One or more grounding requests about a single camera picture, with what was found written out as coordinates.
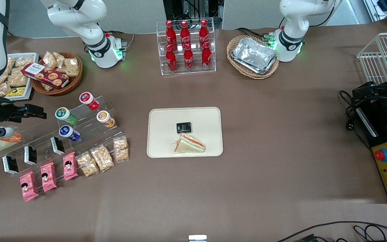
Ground red gum bottle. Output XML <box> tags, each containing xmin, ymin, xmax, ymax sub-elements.
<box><xmin>79</xmin><ymin>92</ymin><xmax>100</xmax><ymax>111</ymax></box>

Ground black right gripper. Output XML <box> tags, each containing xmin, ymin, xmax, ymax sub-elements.
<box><xmin>0</xmin><ymin>104</ymin><xmax>47</xmax><ymax>123</ymax></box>

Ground white wire basket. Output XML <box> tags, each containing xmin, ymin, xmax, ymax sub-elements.
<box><xmin>356</xmin><ymin>32</ymin><xmax>387</xmax><ymax>85</ymax></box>

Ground blue gum bottle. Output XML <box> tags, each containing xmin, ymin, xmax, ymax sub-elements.
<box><xmin>58</xmin><ymin>125</ymin><xmax>81</xmax><ymax>142</ymax></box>

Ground pink snack pack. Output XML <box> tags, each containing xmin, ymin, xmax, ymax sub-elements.
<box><xmin>40</xmin><ymin>162</ymin><xmax>57</xmax><ymax>193</ymax></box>
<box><xmin>62</xmin><ymin>152</ymin><xmax>79</xmax><ymax>181</ymax></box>
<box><xmin>19</xmin><ymin>171</ymin><xmax>39</xmax><ymax>202</ymax></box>

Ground aluminium frame shelf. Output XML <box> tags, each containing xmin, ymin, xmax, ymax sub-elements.
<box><xmin>363</xmin><ymin>0</ymin><xmax>387</xmax><ymax>24</ymax></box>

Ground clear cereal bar pack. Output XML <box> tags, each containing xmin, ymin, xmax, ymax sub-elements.
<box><xmin>90</xmin><ymin>144</ymin><xmax>115</xmax><ymax>172</ymax></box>
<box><xmin>113</xmin><ymin>137</ymin><xmax>129</xmax><ymax>163</ymax></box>
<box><xmin>76</xmin><ymin>152</ymin><xmax>99</xmax><ymax>177</ymax></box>

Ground black base cable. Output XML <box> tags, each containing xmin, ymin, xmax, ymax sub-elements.
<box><xmin>236</xmin><ymin>26</ymin><xmax>275</xmax><ymax>41</ymax></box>

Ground red cola bottle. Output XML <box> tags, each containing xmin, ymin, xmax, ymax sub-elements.
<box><xmin>165</xmin><ymin>44</ymin><xmax>178</xmax><ymax>73</ymax></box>
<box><xmin>183</xmin><ymin>43</ymin><xmax>195</xmax><ymax>71</ymax></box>
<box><xmin>165</xmin><ymin>20</ymin><xmax>177</xmax><ymax>47</ymax></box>
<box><xmin>199</xmin><ymin>19</ymin><xmax>210</xmax><ymax>45</ymax></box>
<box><xmin>201</xmin><ymin>41</ymin><xmax>213</xmax><ymax>70</ymax></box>
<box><xmin>180</xmin><ymin>21</ymin><xmax>191</xmax><ymax>47</ymax></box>

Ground grey base cable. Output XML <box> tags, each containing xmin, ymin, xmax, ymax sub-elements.
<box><xmin>104</xmin><ymin>31</ymin><xmax>135</xmax><ymax>51</ymax></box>

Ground black coiled cable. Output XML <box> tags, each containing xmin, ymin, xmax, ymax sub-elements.
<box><xmin>339</xmin><ymin>90</ymin><xmax>373</xmax><ymax>152</ymax></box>

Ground clear acrylic bottle rack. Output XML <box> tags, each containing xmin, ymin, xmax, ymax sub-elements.
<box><xmin>156</xmin><ymin>17</ymin><xmax>217</xmax><ymax>76</ymax></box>

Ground yellow snack pack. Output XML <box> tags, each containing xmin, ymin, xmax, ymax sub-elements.
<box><xmin>5</xmin><ymin>87</ymin><xmax>26</xmax><ymax>98</ymax></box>

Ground green gum bottle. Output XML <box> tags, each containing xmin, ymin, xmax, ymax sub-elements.
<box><xmin>55</xmin><ymin>107</ymin><xmax>78</xmax><ymax>126</ymax></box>

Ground long black cable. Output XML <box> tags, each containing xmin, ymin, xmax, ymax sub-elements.
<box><xmin>275</xmin><ymin>221</ymin><xmax>387</xmax><ymax>242</ymax></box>

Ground clear cracker snack bag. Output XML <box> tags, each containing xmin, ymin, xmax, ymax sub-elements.
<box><xmin>43</xmin><ymin>51</ymin><xmax>58</xmax><ymax>70</ymax></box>
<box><xmin>57</xmin><ymin>57</ymin><xmax>80</xmax><ymax>78</ymax></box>
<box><xmin>7</xmin><ymin>70</ymin><xmax>29</xmax><ymax>88</ymax></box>
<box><xmin>0</xmin><ymin>72</ymin><xmax>12</xmax><ymax>97</ymax></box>
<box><xmin>52</xmin><ymin>52</ymin><xmax>67</xmax><ymax>68</ymax></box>
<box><xmin>14</xmin><ymin>57</ymin><xmax>34</xmax><ymax>68</ymax></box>

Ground orange gum bottle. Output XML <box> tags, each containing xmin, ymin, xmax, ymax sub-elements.
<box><xmin>96</xmin><ymin>110</ymin><xmax>116</xmax><ymax>128</ymax></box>

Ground light wicker basket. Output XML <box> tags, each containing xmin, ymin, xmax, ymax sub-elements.
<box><xmin>226</xmin><ymin>35</ymin><xmax>280</xmax><ymax>80</ymax></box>

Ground beige plastic tray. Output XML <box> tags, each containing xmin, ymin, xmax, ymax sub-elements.
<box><xmin>146</xmin><ymin>107</ymin><xmax>224</xmax><ymax>158</ymax></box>

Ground black equipment rack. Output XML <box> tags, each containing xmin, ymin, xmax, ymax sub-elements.
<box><xmin>163</xmin><ymin>0</ymin><xmax>223</xmax><ymax>21</ymax></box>

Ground clear acrylic stepped stand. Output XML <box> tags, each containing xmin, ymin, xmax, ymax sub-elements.
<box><xmin>0</xmin><ymin>96</ymin><xmax>127</xmax><ymax>168</ymax></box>

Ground stacked aluminium foil trays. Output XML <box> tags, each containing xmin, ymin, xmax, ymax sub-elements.
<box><xmin>231</xmin><ymin>37</ymin><xmax>278</xmax><ymax>75</ymax></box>

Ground white rectangular snack tray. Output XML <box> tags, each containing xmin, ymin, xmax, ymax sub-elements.
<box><xmin>0</xmin><ymin>52</ymin><xmax>40</xmax><ymax>102</ymax></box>

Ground small black white box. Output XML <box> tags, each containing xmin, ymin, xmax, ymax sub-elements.
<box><xmin>24</xmin><ymin>145</ymin><xmax>38</xmax><ymax>165</ymax></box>
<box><xmin>50</xmin><ymin>136</ymin><xmax>65</xmax><ymax>156</ymax></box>
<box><xmin>2</xmin><ymin>156</ymin><xmax>19</xmax><ymax>175</ymax></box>

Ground dark brown wicker basket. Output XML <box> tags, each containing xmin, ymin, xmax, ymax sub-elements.
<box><xmin>31</xmin><ymin>51</ymin><xmax>83</xmax><ymax>96</ymax></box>

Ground flat black box gold print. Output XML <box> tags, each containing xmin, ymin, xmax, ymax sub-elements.
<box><xmin>176</xmin><ymin>122</ymin><xmax>192</xmax><ymax>134</ymax></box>

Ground red cookie box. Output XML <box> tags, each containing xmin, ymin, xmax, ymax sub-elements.
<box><xmin>21</xmin><ymin>63</ymin><xmax>70</xmax><ymax>89</ymax></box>

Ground black control box yellow panel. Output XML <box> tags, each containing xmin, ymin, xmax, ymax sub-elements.
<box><xmin>352</xmin><ymin>97</ymin><xmax>387</xmax><ymax>204</ymax></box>

